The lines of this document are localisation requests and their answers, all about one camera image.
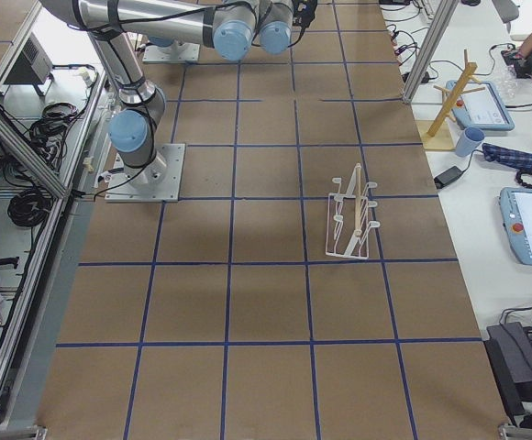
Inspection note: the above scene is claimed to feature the wooden mug tree stand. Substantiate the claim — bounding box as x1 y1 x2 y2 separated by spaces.
417 50 485 151

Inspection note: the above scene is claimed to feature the blue teach pendant far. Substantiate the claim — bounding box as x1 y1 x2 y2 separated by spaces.
452 81 515 132

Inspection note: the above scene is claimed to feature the black power adapter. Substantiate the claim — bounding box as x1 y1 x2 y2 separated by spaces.
434 166 464 190

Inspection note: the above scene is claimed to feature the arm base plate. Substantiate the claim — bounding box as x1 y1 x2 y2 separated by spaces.
104 143 185 203
142 41 200 64

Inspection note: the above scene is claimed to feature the blue plaid cloth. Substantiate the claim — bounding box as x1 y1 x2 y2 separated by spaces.
482 143 532 174

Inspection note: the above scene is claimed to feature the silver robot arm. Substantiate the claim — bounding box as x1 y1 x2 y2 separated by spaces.
42 1 318 184

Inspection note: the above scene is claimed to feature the aluminium frame post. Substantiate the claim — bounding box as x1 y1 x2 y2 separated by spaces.
402 0 458 104

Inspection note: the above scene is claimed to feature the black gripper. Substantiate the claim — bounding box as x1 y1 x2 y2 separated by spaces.
293 0 317 26

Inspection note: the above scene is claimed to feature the blue cup on desk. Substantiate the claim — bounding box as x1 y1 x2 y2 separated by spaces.
454 126 485 158

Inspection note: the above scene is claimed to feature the white wire cup rack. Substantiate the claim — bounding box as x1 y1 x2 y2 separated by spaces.
325 163 381 260

